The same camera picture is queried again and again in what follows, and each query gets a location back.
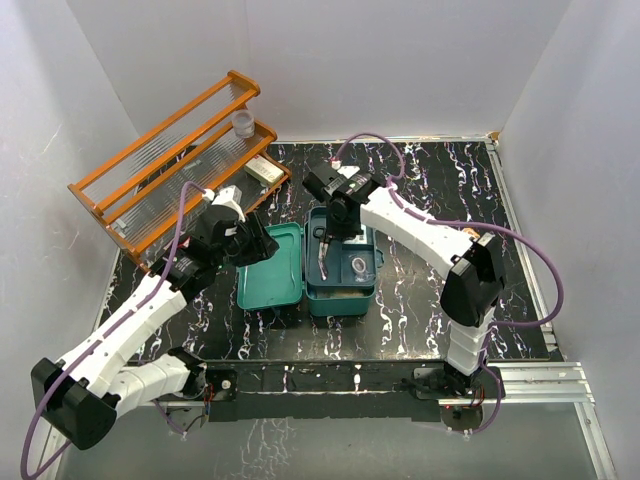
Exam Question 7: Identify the black handled scissors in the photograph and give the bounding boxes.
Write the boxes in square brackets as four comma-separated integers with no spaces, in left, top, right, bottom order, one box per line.
[313,226,331,281]

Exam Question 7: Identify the teal divider tray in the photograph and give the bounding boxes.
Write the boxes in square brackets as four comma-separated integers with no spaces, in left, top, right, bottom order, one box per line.
[304,207,383,288]

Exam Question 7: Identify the green medicine kit box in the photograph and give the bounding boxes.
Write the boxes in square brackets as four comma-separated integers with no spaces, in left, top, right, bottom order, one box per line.
[237,222,377,317]

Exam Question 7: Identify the light blue sachet packet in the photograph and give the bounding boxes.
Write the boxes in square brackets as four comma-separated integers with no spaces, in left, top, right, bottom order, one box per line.
[343,229,370,246]

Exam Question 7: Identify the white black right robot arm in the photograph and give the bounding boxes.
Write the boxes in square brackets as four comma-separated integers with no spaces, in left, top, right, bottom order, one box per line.
[303,165,505,397]

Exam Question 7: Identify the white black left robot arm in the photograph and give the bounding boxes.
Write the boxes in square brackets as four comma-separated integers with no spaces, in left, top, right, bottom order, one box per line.
[30,205,279,450]

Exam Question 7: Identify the orange wooden shelf rack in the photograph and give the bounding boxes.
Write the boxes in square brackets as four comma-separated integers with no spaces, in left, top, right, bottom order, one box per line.
[68,70,292,269]

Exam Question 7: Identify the clear plastic cup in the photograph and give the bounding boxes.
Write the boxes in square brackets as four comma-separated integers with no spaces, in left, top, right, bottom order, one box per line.
[231,109,255,139]

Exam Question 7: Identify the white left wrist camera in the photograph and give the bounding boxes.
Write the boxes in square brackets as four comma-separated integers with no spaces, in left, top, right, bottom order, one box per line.
[202,185,246,222]

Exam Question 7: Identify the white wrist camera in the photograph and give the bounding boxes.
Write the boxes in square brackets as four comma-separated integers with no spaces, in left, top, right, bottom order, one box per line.
[202,185,246,222]
[330,159,359,178]

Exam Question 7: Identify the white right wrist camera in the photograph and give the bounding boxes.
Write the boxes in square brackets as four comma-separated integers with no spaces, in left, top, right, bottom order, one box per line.
[330,159,359,178]

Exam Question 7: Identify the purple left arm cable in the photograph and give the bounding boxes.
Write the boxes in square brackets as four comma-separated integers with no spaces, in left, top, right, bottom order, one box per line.
[19,180,214,479]

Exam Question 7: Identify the black front mounting rail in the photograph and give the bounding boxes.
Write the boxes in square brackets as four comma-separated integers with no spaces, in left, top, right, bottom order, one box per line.
[206,360,449,422]

